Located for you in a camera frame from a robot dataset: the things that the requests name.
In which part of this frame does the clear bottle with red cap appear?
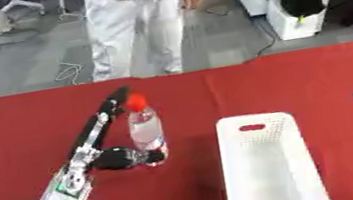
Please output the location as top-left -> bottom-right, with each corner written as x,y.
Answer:
120,89 -> 172,171

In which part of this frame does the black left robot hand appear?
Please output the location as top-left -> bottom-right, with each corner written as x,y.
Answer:
60,80 -> 169,179

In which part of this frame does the white floor cable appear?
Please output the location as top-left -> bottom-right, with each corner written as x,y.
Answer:
50,58 -> 88,89

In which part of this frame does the person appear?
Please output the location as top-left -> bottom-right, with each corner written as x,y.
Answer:
79,0 -> 221,88

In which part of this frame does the white perforated plastic basket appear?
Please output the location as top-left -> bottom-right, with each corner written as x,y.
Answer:
213,102 -> 334,200

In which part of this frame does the white chair base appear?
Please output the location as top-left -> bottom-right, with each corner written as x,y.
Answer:
0,0 -> 49,23

